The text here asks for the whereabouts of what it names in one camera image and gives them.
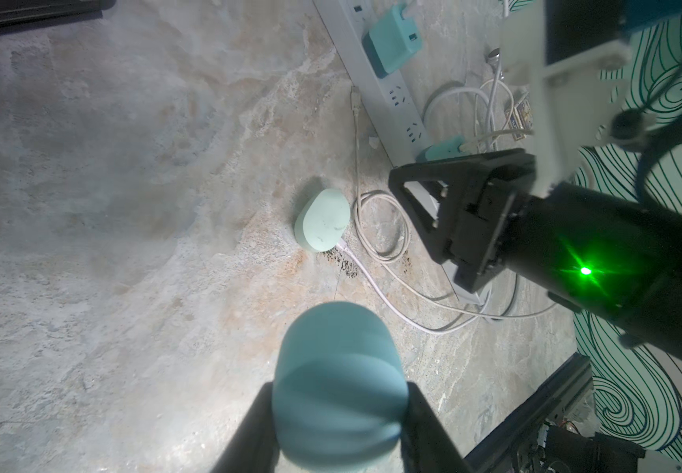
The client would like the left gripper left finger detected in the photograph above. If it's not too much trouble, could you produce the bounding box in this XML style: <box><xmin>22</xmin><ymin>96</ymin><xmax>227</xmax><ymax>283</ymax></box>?
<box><xmin>211</xmin><ymin>382</ymin><xmax>281</xmax><ymax>473</ymax></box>

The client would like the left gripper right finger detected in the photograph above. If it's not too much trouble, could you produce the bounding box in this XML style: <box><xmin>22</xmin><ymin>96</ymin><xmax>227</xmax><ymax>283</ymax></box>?
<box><xmin>400</xmin><ymin>382</ymin><xmax>471</xmax><ymax>473</ymax></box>

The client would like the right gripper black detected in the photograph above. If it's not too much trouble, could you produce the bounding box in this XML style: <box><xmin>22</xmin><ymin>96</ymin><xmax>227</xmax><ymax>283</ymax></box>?
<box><xmin>388</xmin><ymin>149</ymin><xmax>535</xmax><ymax>293</ymax></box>

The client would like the thin white earphone cable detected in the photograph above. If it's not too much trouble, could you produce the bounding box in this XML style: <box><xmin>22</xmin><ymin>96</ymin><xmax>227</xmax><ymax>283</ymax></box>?
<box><xmin>349</xmin><ymin>85</ymin><xmax>413</xmax><ymax>265</ymax></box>

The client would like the green earbud case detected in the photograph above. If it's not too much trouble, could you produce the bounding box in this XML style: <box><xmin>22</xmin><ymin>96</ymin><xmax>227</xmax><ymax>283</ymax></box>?
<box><xmin>293</xmin><ymin>188</ymin><xmax>351</xmax><ymax>253</ymax></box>

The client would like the small teal usb charger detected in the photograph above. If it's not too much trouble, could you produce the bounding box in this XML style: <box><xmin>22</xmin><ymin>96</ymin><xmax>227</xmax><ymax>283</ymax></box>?
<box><xmin>362</xmin><ymin>1</ymin><xmax>424</xmax><ymax>79</ymax></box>

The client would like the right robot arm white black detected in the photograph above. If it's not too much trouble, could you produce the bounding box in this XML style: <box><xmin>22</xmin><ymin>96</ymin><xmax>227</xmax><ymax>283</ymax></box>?
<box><xmin>388</xmin><ymin>116</ymin><xmax>682</xmax><ymax>360</ymax></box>

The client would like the small colourful card box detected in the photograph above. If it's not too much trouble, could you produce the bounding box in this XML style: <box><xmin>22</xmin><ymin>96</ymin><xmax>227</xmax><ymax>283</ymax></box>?
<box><xmin>506</xmin><ymin>96</ymin><xmax>533</xmax><ymax>141</ymax></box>

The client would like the white power strip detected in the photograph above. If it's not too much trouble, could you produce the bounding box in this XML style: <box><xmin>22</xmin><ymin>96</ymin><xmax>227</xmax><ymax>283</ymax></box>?
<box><xmin>313</xmin><ymin>0</ymin><xmax>484</xmax><ymax>305</ymax></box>

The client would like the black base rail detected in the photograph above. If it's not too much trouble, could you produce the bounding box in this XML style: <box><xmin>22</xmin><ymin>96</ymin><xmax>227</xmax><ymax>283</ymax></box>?
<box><xmin>464</xmin><ymin>353</ymin><xmax>593</xmax><ymax>472</ymax></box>

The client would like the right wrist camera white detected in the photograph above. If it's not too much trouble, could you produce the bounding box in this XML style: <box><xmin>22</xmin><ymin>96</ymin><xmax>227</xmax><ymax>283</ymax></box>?
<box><xmin>497</xmin><ymin>0</ymin><xmax>682</xmax><ymax>199</ymax></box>

